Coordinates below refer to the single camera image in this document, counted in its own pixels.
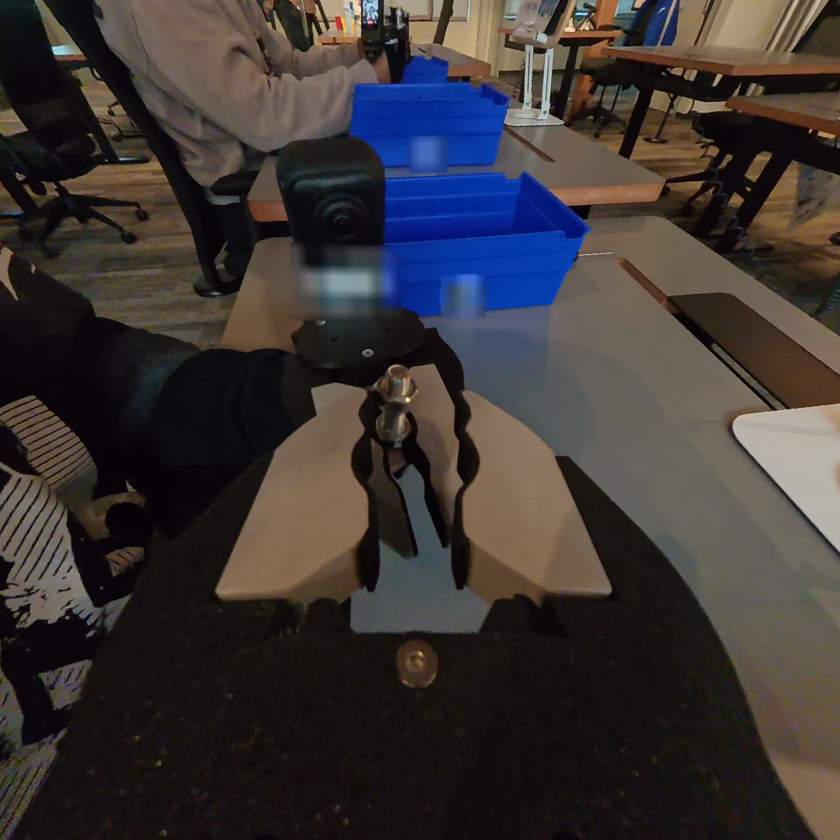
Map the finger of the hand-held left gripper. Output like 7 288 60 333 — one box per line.
311 384 419 559
400 362 464 550

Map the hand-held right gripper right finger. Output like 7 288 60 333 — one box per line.
450 390 614 606

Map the silver hex bolt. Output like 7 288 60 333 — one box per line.
373 365 421 455

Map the black desk cable flap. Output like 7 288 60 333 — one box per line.
668 292 840 409

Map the blue plastic bin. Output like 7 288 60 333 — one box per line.
400 56 451 86
351 82 511 175
384 172 592 317

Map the grey desk with wooden edge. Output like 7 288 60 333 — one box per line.
248 105 668 224

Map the person's left hand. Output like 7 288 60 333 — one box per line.
202 348 316 472

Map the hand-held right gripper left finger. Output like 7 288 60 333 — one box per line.
215 391 383 603

